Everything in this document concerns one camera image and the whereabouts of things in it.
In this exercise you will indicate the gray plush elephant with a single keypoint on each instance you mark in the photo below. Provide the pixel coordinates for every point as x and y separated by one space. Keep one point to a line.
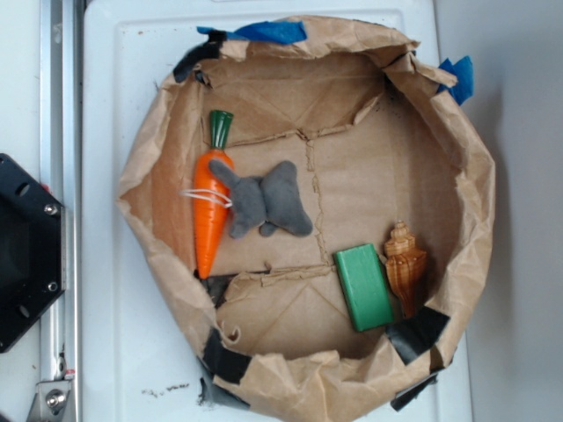
267 203

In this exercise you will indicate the brown paper bag tray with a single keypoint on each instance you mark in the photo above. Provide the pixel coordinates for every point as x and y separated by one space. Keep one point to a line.
374 143

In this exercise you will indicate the orange plastic carrot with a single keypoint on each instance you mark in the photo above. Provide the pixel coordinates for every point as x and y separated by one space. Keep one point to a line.
210 211

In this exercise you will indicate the green rectangular block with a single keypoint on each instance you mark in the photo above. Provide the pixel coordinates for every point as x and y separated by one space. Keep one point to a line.
363 285

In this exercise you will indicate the brown striped seashell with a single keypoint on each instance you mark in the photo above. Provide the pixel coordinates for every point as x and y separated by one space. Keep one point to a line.
405 266

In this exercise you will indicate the black tape bottom left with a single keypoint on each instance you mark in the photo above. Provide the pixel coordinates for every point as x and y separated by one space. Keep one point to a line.
229 365

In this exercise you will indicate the black tape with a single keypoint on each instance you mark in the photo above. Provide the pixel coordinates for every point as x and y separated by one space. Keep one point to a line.
207 50
417 334
229 365

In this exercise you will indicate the black tape top left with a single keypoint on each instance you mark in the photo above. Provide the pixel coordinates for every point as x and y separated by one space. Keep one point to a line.
207 50

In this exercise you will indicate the black tape bottom right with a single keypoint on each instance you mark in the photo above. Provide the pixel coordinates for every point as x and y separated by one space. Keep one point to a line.
417 334

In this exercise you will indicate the blue tape piece top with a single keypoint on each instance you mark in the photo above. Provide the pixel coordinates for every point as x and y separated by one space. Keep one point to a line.
280 32

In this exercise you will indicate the blue tape piece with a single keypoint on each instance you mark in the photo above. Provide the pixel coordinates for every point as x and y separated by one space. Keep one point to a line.
280 32
463 71

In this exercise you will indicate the blue tape piece right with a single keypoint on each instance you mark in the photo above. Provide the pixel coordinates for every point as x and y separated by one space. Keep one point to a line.
463 71

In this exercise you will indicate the aluminum extrusion rail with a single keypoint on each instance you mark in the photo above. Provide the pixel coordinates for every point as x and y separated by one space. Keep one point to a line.
61 124

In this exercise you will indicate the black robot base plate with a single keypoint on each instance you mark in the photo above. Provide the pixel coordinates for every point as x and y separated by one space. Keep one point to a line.
31 251

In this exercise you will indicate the metal corner bracket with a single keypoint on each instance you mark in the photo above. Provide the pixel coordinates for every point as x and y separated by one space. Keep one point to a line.
53 402

